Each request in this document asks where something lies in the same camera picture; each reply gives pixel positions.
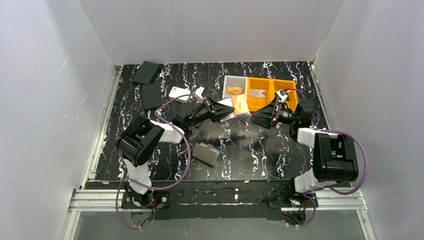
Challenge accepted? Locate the red leather card holder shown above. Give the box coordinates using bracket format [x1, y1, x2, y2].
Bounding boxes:
[218, 94, 252, 124]

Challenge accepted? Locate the orange credit card from holder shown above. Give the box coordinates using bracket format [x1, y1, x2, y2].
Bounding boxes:
[230, 94, 250, 116]

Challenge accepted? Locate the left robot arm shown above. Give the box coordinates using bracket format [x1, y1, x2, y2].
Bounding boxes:
[116, 94, 251, 208]

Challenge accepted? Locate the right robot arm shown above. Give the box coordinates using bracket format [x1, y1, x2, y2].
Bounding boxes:
[251, 96, 359, 204]

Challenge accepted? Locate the silver VIP credit card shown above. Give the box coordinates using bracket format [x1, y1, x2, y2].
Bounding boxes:
[249, 89, 267, 98]

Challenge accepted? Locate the orange credit card in bin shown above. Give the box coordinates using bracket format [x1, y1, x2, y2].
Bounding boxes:
[226, 86, 245, 95]

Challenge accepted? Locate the silver metal card case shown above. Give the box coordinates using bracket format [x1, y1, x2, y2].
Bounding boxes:
[192, 142, 221, 167]

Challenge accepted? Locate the yellow middle plastic bin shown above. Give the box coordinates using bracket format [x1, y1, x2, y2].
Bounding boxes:
[247, 77, 274, 113]

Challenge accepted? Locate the yellow plastic bin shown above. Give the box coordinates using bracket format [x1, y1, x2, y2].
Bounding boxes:
[247, 77, 274, 113]
[273, 79, 299, 111]

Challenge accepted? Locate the yellow right plastic bin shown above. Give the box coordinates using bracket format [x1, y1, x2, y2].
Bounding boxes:
[273, 79, 299, 111]

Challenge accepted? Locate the white plastic bin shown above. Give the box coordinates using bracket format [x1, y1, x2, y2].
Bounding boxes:
[222, 75, 248, 99]

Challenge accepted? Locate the white square device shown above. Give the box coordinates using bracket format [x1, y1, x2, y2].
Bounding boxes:
[168, 86, 191, 103]

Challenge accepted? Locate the black box near device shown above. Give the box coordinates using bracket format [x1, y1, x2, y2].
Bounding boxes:
[141, 83, 163, 111]

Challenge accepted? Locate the black box far corner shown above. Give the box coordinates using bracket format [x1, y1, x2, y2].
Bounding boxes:
[132, 61, 163, 85]

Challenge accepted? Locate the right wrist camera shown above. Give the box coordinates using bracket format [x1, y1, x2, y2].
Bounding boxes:
[275, 89, 289, 104]

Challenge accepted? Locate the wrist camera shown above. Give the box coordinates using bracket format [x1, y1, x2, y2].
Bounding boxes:
[275, 89, 289, 104]
[194, 86, 205, 103]

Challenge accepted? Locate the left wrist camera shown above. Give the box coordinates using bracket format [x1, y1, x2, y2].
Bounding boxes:
[194, 86, 205, 103]

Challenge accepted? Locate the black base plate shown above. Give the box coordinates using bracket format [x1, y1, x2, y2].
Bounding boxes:
[118, 180, 319, 221]

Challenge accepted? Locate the aluminium frame rail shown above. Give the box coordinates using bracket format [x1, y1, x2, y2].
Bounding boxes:
[62, 186, 376, 240]

